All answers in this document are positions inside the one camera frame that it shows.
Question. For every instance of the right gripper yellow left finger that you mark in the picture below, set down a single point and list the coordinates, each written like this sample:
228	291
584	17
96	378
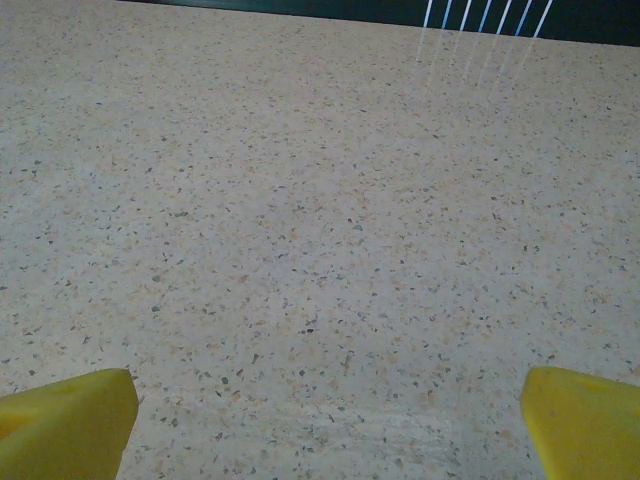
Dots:
60	435

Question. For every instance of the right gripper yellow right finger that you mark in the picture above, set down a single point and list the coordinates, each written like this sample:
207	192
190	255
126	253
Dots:
590	435

